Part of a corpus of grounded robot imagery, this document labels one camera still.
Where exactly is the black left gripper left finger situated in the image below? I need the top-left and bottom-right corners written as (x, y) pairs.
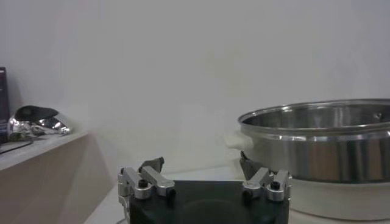
top-left (118, 156), bottom-right (177, 201)

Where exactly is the white side table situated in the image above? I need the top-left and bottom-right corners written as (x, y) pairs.
top-left (0, 130), bottom-right (115, 224)

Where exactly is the shiny chrome helmet-shaped device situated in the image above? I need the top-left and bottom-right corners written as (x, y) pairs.
top-left (7, 105), bottom-right (73, 142)

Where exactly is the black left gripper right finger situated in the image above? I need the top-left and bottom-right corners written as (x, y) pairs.
top-left (239, 150), bottom-right (293, 202)

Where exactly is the cream electric cooking pot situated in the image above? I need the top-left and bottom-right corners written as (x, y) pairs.
top-left (233, 158), bottom-right (390, 222)

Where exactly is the stainless steel steamer basket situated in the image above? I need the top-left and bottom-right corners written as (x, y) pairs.
top-left (224, 98), bottom-right (390, 183)

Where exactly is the thin black desk cable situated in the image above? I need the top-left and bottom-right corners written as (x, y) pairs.
top-left (0, 138), bottom-right (35, 155)

